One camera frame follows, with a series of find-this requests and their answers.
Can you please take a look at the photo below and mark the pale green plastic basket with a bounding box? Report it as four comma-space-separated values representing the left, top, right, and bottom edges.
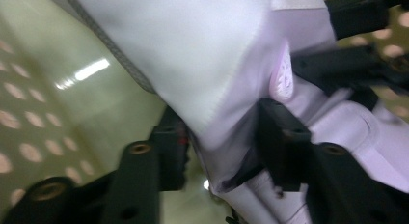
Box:
0, 0, 409, 224

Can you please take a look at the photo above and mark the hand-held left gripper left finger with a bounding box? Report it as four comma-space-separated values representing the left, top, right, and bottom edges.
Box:
102, 106, 191, 224

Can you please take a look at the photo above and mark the lavender ski glove white back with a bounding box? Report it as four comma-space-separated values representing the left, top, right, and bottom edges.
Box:
42, 0, 409, 224

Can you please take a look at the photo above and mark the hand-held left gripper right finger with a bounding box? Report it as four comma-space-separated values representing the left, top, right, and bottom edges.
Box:
257, 98, 409, 224

